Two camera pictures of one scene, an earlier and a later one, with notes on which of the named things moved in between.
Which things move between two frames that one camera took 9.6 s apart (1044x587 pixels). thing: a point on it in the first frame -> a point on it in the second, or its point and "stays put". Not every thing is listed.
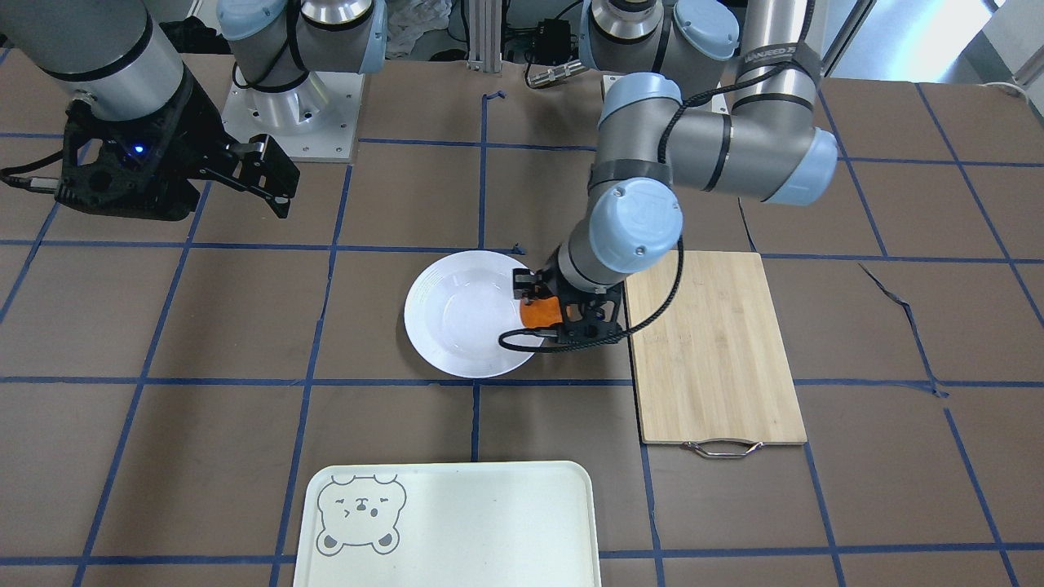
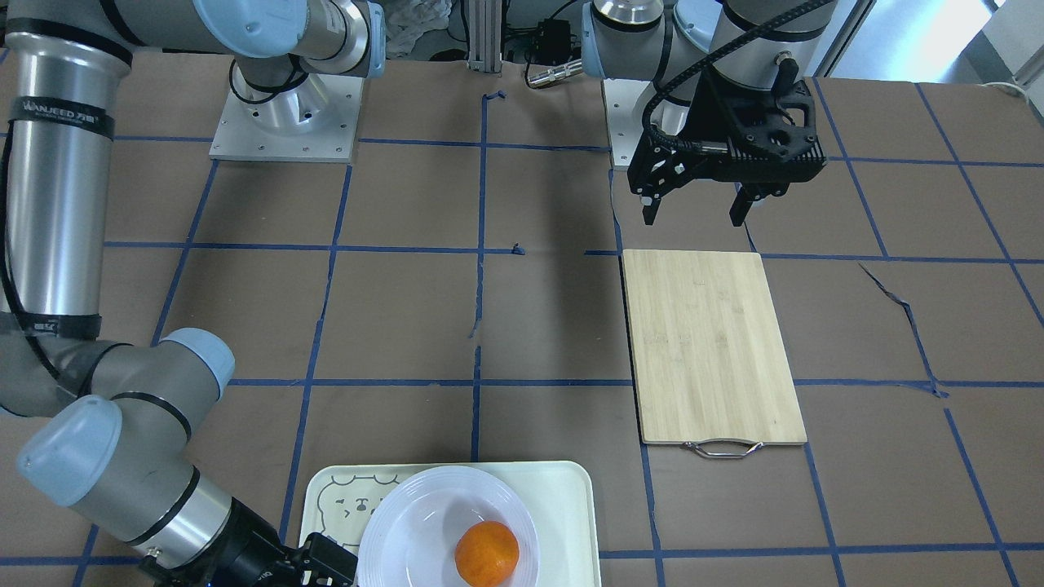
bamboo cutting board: x=714 y=369 stays put
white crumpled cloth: x=405 y=20 stays put
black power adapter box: x=554 y=43 stays put
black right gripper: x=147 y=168 -> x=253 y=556
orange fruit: x=541 y=312 -> x=486 y=553
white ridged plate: x=457 y=306 -> x=412 y=538
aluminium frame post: x=484 y=36 stays put
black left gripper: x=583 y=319 -> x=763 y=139
